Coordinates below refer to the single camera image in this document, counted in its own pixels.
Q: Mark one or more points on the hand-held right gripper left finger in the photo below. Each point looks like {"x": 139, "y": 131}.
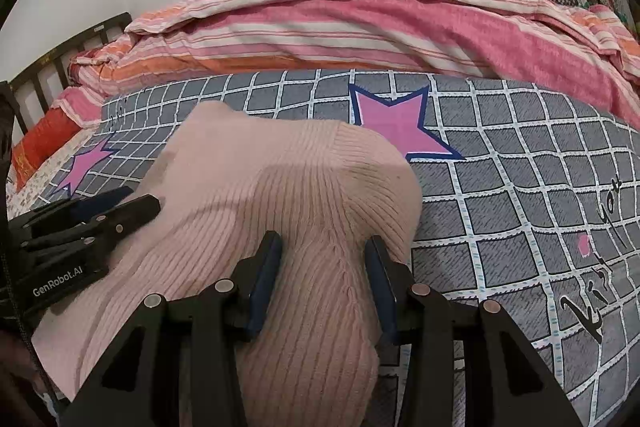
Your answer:
{"x": 262, "y": 287}

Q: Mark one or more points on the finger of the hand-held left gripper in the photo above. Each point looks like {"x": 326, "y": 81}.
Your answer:
{"x": 125, "y": 217}
{"x": 95, "y": 203}

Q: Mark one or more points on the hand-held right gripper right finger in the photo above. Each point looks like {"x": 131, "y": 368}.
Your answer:
{"x": 381, "y": 292}

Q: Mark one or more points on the pink ribbed knit sweater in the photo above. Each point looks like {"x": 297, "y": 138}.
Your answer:
{"x": 300, "y": 187}

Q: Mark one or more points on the white floral bed sheet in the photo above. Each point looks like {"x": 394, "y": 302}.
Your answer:
{"x": 40, "y": 196}

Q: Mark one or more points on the red orange pillow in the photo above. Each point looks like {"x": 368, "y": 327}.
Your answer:
{"x": 45, "y": 142}

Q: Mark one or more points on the grey checked star bedsheet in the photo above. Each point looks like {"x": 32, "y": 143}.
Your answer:
{"x": 500, "y": 207}

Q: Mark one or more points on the dark wooden bed headboard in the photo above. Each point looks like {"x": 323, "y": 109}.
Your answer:
{"x": 75, "y": 44}

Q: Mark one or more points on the pink orange striped quilt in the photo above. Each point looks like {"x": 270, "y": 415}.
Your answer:
{"x": 350, "y": 27}

